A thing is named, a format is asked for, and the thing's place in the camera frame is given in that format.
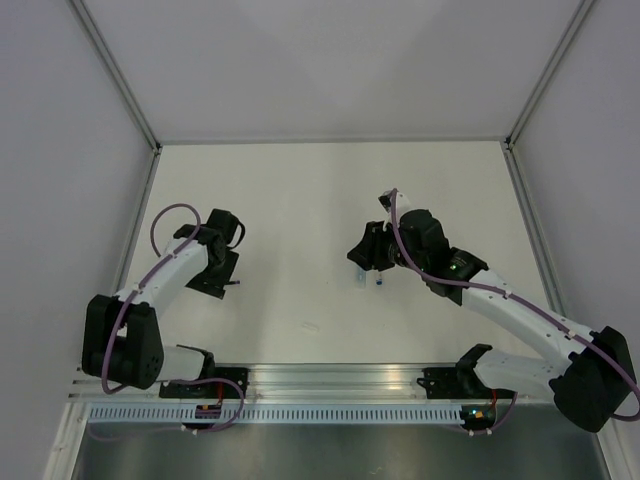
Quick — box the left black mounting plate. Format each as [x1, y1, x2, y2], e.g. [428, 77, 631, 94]
[159, 366, 250, 401]

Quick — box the light blue highlighter pen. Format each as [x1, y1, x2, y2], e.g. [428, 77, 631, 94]
[356, 268, 367, 290]

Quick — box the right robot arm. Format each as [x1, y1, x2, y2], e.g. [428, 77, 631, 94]
[347, 209, 639, 433]

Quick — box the aluminium frame post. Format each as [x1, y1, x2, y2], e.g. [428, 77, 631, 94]
[67, 0, 162, 154]
[503, 0, 598, 151]

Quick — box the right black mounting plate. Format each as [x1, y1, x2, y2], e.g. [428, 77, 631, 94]
[416, 366, 514, 400]

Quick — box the white slotted cable duct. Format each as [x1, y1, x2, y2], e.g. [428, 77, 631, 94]
[89, 402, 495, 428]

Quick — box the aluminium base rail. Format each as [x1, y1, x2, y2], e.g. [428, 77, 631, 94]
[69, 362, 614, 404]

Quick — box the left aluminium frame post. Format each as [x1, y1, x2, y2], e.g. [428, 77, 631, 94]
[67, 0, 162, 154]

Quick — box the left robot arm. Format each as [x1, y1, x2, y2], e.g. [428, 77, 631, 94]
[81, 209, 246, 398]

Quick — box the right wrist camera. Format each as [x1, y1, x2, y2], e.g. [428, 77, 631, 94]
[378, 189, 412, 221]

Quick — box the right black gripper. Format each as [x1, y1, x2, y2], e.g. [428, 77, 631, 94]
[347, 217, 427, 273]

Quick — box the right aluminium frame post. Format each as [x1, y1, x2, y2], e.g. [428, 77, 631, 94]
[503, 0, 598, 151]

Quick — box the black mounting plate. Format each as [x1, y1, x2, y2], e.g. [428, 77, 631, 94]
[159, 366, 250, 401]
[416, 366, 514, 400]

